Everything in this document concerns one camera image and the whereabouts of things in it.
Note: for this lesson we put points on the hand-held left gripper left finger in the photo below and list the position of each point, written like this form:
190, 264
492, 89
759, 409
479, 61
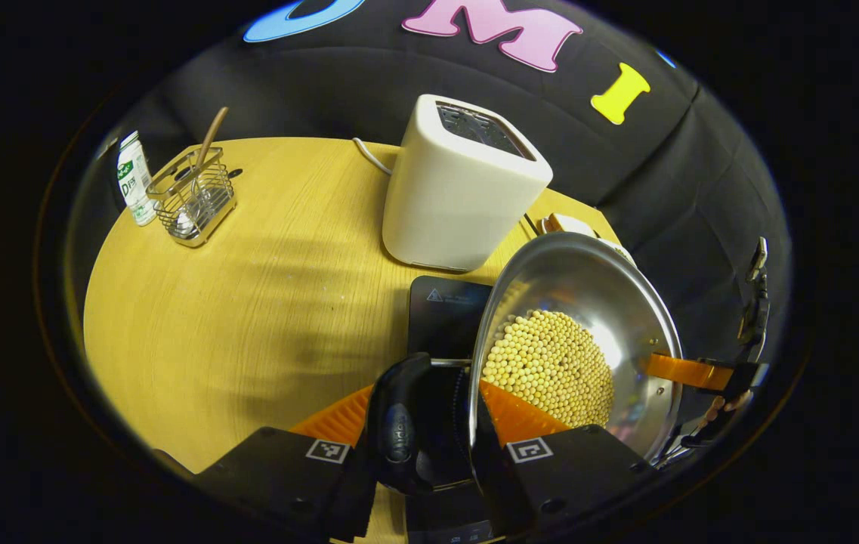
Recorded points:
353, 502

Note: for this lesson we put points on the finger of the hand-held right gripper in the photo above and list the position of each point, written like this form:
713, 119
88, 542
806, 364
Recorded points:
682, 370

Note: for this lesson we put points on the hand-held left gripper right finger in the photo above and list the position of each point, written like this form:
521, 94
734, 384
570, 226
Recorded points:
501, 491

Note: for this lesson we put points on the soybeans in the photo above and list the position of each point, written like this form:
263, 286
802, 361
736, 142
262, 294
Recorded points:
550, 363

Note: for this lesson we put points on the stainless steel pot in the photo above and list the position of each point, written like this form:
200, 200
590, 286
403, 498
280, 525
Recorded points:
580, 279

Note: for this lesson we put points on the black induction cooktop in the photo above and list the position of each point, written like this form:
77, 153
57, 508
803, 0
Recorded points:
444, 317

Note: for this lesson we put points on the sandwich with lettuce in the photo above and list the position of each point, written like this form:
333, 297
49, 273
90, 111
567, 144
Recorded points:
573, 224

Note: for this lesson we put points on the white toaster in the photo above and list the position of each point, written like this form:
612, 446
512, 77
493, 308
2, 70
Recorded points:
459, 196

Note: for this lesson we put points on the white bottle with green label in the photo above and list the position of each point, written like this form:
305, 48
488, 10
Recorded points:
134, 181

